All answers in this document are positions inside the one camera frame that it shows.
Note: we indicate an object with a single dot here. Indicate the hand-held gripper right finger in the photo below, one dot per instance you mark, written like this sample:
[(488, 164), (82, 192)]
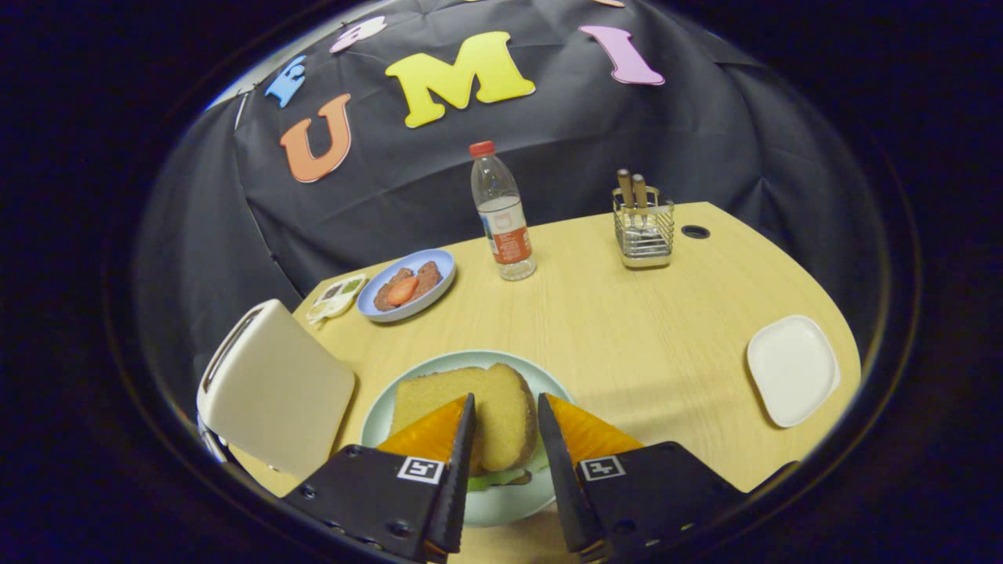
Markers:
[(560, 486)]

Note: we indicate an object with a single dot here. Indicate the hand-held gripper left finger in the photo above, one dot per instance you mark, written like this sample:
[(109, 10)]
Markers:
[(458, 486)]

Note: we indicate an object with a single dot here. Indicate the green lettuce leaf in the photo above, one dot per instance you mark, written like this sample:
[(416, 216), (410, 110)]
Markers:
[(494, 479)]

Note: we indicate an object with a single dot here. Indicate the toasted bread slice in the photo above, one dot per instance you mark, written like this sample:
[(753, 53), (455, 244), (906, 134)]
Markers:
[(501, 415)]

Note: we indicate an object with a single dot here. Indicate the dark brown food slice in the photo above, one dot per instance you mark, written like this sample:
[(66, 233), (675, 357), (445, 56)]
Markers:
[(519, 478)]

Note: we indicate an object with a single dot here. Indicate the pale green round plate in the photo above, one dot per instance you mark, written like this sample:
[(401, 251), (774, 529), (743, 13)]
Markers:
[(501, 507)]

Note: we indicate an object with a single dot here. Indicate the blue round plate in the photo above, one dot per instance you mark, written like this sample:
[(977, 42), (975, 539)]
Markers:
[(392, 314)]

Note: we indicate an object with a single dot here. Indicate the brown meat patty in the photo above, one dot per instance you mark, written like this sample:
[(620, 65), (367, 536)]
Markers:
[(429, 276), (384, 298)]

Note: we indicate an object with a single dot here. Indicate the red tomato slice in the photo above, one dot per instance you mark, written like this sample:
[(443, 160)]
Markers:
[(403, 291)]

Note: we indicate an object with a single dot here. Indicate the white toaster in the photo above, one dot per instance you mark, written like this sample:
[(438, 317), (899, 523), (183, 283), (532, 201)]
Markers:
[(274, 392)]

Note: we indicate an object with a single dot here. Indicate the white divided seasoning tray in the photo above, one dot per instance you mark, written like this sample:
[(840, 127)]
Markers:
[(337, 298)]

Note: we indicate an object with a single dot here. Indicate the white square plate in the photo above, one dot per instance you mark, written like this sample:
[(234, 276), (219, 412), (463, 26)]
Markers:
[(791, 368)]

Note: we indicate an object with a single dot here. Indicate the clear plastic water bottle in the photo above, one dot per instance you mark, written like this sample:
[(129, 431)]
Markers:
[(505, 227)]

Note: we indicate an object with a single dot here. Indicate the black backdrop cloth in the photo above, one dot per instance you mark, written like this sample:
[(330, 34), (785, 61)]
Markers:
[(564, 133)]

